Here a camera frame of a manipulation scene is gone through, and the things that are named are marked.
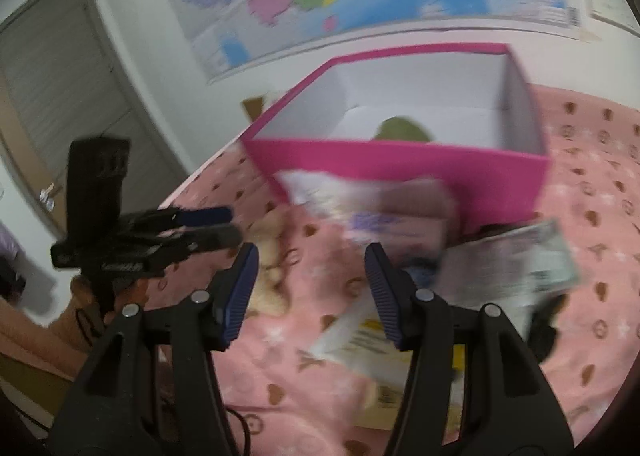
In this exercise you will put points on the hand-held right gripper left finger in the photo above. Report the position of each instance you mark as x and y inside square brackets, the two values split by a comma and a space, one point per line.
[240, 286]

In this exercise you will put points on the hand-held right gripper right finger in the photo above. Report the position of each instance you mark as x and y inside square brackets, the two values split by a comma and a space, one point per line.
[385, 286]

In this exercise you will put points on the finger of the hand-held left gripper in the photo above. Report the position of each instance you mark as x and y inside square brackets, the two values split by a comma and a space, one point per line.
[215, 237]
[202, 216]

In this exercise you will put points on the white yellow wet wipes pack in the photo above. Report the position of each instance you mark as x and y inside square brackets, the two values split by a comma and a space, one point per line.
[350, 331]

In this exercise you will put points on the pink cardboard box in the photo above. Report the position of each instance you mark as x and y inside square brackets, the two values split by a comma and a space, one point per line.
[400, 165]

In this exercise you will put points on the green soft item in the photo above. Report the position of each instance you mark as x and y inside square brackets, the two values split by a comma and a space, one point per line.
[400, 130]

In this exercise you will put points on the person's left hand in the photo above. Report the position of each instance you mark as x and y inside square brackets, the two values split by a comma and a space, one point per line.
[135, 292]

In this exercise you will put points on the beige plush toy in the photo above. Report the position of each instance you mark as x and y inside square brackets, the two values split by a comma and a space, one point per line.
[270, 256]

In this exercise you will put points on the pink tissue packet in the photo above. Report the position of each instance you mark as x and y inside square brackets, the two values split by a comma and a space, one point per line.
[380, 208]

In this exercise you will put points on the grey door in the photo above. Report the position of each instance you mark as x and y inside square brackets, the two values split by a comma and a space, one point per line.
[55, 85]

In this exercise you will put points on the flat yellow pack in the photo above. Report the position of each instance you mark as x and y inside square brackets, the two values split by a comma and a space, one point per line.
[385, 398]

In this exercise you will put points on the white grey wipes packet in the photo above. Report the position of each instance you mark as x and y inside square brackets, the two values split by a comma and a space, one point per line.
[510, 261]

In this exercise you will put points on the pink printed blanket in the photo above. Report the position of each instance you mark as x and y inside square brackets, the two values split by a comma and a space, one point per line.
[600, 236]

